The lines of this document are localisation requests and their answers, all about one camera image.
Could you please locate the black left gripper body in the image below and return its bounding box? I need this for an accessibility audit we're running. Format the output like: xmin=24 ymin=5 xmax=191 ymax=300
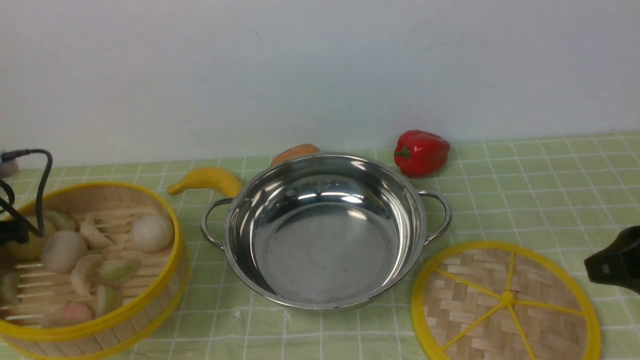
xmin=0 ymin=219 xmax=30 ymax=246

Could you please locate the yellowish round bun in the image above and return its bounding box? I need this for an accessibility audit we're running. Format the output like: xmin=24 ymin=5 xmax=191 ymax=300
xmin=3 ymin=218 xmax=57 ymax=261

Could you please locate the yellow banana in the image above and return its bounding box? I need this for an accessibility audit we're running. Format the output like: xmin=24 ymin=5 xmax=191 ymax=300
xmin=166 ymin=167 xmax=243 ymax=198

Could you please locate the bamboo steamer basket yellow rim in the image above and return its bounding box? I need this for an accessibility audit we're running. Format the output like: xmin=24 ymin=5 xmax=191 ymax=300
xmin=1 ymin=181 xmax=189 ymax=360

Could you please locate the greenish dumpling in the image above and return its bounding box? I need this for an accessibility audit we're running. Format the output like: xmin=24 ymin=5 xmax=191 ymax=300
xmin=97 ymin=259 xmax=141 ymax=287
xmin=95 ymin=284 xmax=123 ymax=318

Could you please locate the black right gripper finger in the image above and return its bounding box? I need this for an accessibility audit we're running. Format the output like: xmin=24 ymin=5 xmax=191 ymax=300
xmin=583 ymin=226 xmax=640 ymax=294

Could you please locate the white round bun right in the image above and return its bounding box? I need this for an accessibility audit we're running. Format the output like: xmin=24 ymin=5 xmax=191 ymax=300
xmin=129 ymin=214 xmax=174 ymax=253

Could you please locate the greenish dumpling right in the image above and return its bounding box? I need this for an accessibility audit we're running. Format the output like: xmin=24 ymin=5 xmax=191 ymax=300
xmin=97 ymin=259 xmax=141 ymax=287

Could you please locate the green checkered tablecloth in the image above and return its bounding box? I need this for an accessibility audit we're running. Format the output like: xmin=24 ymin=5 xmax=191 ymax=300
xmin=0 ymin=131 xmax=640 ymax=360

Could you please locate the stainless steel two-handled pot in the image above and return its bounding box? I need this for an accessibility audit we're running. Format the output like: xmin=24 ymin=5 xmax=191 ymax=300
xmin=199 ymin=152 xmax=453 ymax=312

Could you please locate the pale dumpling upper middle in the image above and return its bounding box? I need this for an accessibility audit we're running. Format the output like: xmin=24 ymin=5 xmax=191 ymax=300
xmin=78 ymin=214 xmax=115 ymax=249

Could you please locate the white round bun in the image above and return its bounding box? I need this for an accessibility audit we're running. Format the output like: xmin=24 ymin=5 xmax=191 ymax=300
xmin=129 ymin=214 xmax=174 ymax=253
xmin=40 ymin=230 xmax=88 ymax=274

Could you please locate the greenish dumpling bottom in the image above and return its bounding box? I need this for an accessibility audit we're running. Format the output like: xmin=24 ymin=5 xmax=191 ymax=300
xmin=95 ymin=284 xmax=123 ymax=318

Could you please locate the woven bamboo lid yellow rim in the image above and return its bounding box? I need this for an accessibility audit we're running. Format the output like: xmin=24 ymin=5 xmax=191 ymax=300
xmin=411 ymin=241 xmax=602 ymax=360

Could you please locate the pink bun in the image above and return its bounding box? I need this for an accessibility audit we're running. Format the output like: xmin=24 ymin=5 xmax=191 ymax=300
xmin=48 ymin=301 xmax=95 ymax=328

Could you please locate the orange sweet potato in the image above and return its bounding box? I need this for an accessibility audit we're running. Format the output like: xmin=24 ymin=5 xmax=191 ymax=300
xmin=270 ymin=143 xmax=321 ymax=167

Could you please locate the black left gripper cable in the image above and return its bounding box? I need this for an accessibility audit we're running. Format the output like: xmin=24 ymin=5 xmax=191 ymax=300
xmin=0 ymin=148 xmax=54 ymax=238

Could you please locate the white round bun middle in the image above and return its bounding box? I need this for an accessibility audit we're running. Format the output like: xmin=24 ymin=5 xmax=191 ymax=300
xmin=40 ymin=230 xmax=88 ymax=274

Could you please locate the pale dumpling top left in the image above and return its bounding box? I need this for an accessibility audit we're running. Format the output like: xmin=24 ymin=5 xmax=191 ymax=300
xmin=43 ymin=210 xmax=79 ymax=231

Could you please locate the red bell pepper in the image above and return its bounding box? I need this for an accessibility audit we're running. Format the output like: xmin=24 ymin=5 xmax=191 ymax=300
xmin=393 ymin=129 xmax=451 ymax=178

